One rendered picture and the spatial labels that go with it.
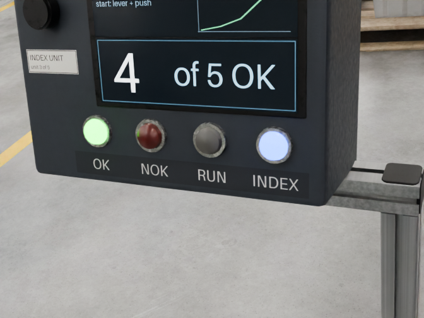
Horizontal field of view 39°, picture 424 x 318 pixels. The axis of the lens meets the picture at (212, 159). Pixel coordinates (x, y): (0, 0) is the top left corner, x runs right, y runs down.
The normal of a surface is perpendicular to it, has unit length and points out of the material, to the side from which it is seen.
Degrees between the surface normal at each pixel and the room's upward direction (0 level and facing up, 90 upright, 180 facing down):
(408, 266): 90
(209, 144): 76
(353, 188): 90
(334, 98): 90
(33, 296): 0
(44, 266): 0
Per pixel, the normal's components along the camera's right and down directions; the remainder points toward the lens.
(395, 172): -0.15, -0.85
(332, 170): 0.91, 0.08
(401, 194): -0.39, 0.52
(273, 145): -0.36, 0.22
